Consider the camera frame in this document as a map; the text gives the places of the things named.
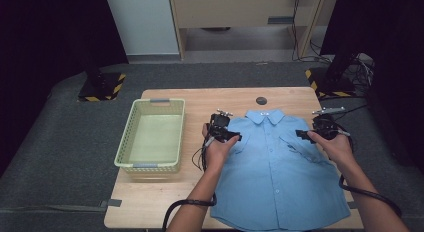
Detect beige wooden desk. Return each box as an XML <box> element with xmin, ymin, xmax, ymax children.
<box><xmin>168</xmin><ymin>0</ymin><xmax>329</xmax><ymax>60</ymax></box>

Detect left hand-held gripper cable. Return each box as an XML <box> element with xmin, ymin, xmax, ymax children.
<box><xmin>161</xmin><ymin>133</ymin><xmax>218</xmax><ymax>232</ymax></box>

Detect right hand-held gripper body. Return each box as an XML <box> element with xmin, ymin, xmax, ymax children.
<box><xmin>311</xmin><ymin>106</ymin><xmax>348</xmax><ymax>142</ymax></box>

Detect dark curtain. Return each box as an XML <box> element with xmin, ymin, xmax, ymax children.
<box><xmin>0</xmin><ymin>0</ymin><xmax>130</xmax><ymax>180</ymax></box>
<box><xmin>319</xmin><ymin>0</ymin><xmax>424</xmax><ymax>176</ymax></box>

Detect light blue shirt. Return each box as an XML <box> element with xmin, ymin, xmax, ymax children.
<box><xmin>209</xmin><ymin>108</ymin><xmax>352</xmax><ymax>232</ymax></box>

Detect green plastic basket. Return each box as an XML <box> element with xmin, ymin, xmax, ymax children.
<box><xmin>113</xmin><ymin>98</ymin><xmax>186</xmax><ymax>175</ymax></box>

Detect right hand-held gripper cable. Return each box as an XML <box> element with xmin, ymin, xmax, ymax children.
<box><xmin>333</xmin><ymin>120</ymin><xmax>403</xmax><ymax>219</ymax></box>

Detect white panel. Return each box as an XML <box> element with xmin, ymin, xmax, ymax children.
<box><xmin>104</xmin><ymin>0</ymin><xmax>181</xmax><ymax>56</ymax></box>

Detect black hanging cables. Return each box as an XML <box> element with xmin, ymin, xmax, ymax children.
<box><xmin>290</xmin><ymin>0</ymin><xmax>333</xmax><ymax>65</ymax></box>

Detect person's left hand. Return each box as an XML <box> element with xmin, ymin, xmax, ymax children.
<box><xmin>201</xmin><ymin>122</ymin><xmax>241</xmax><ymax>174</ymax></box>

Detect black stand with striped base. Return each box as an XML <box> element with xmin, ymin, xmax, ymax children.
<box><xmin>76</xmin><ymin>41</ymin><xmax>127</xmax><ymax>103</ymax></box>
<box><xmin>304</xmin><ymin>51</ymin><xmax>358</xmax><ymax>99</ymax></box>

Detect black floor cable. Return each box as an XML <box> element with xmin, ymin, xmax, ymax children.
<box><xmin>329</xmin><ymin>103</ymin><xmax>370</xmax><ymax>125</ymax></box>

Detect grey drawer handle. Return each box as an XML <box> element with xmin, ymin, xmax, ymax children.
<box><xmin>267</xmin><ymin>16</ymin><xmax>295</xmax><ymax>25</ymax></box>

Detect grey tape strip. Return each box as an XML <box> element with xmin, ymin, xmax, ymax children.
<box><xmin>99</xmin><ymin>198</ymin><xmax>123</xmax><ymax>209</ymax></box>

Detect hand-held gripper cable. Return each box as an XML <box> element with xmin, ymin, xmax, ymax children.
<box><xmin>161</xmin><ymin>133</ymin><xmax>218</xmax><ymax>232</ymax></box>
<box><xmin>333</xmin><ymin>120</ymin><xmax>403</xmax><ymax>219</ymax></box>

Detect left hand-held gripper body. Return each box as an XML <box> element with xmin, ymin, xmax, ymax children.
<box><xmin>206</xmin><ymin>108</ymin><xmax>234</xmax><ymax>144</ymax></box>

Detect person's right hand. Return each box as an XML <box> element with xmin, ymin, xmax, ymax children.
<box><xmin>306</xmin><ymin>130</ymin><xmax>356</xmax><ymax>170</ymax></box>

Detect tangle of cables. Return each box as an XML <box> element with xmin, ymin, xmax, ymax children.
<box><xmin>346</xmin><ymin>52</ymin><xmax>376</xmax><ymax>90</ymax></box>

